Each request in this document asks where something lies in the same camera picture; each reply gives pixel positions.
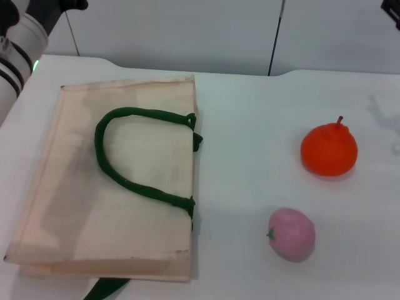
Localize orange toy fruit with stem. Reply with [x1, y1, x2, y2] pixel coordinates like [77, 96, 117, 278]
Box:
[300, 115, 359, 178]

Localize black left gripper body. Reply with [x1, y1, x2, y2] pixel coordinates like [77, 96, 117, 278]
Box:
[25, 0, 89, 33]

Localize cream canvas handbag green handles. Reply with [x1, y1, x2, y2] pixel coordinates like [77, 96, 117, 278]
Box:
[2, 74, 204, 300]

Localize pink toy peach green leaf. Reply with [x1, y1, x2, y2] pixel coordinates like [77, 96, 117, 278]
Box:
[266, 207, 316, 263]

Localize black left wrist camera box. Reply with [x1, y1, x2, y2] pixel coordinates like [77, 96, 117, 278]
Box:
[0, 0, 20, 28]

